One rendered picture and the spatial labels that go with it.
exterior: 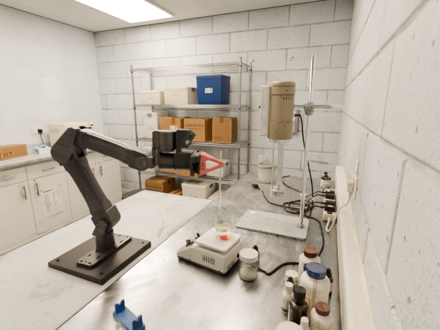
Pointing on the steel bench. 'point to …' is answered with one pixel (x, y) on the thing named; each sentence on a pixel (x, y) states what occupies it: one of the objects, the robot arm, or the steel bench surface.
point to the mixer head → (277, 111)
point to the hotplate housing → (211, 256)
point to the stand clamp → (315, 107)
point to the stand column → (307, 143)
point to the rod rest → (128, 317)
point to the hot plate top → (208, 239)
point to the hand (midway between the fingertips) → (220, 164)
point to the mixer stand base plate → (273, 224)
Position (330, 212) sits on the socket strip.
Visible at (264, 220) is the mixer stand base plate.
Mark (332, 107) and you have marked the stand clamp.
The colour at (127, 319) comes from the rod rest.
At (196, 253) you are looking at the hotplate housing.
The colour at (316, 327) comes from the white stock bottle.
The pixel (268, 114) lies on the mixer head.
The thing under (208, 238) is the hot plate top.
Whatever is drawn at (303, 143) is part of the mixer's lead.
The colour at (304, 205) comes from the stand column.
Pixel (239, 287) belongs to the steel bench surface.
